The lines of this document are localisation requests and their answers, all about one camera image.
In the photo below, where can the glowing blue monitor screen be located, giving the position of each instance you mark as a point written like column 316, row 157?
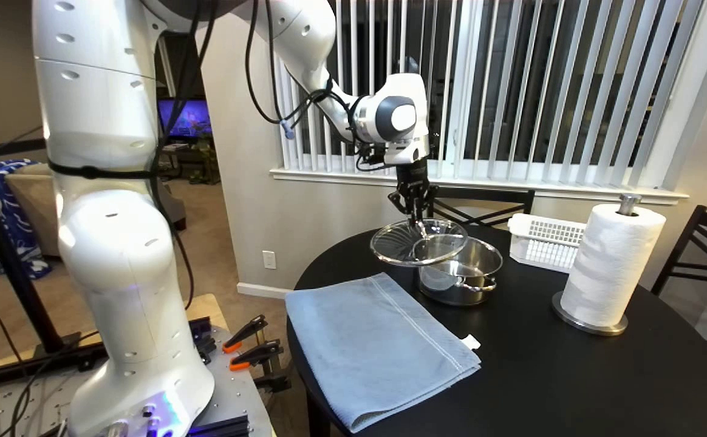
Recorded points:
column 182, row 120

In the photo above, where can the robot mounting platform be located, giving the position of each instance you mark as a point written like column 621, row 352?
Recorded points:
column 235, row 380

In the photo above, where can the white plastic basket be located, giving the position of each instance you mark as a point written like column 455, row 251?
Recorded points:
column 548, row 242

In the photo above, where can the round glass pot lid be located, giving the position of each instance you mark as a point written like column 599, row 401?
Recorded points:
column 404, row 243

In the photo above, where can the white vertical window blinds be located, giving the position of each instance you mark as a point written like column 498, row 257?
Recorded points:
column 531, row 80

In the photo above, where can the white paper towel roll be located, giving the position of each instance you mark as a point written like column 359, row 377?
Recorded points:
column 611, row 268

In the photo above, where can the silver steel cooking pot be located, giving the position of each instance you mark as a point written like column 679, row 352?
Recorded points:
column 462, row 280

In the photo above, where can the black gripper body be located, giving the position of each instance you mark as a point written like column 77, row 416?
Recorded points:
column 411, row 175

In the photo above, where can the blue folded cloth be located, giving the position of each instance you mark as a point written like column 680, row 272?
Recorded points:
column 377, row 348

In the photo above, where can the black tripod stand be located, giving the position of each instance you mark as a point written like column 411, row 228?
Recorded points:
column 4, row 243

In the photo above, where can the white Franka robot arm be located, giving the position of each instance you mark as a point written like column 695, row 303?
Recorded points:
column 118, row 243

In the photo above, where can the white wall outlet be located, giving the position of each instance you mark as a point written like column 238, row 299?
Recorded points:
column 269, row 257

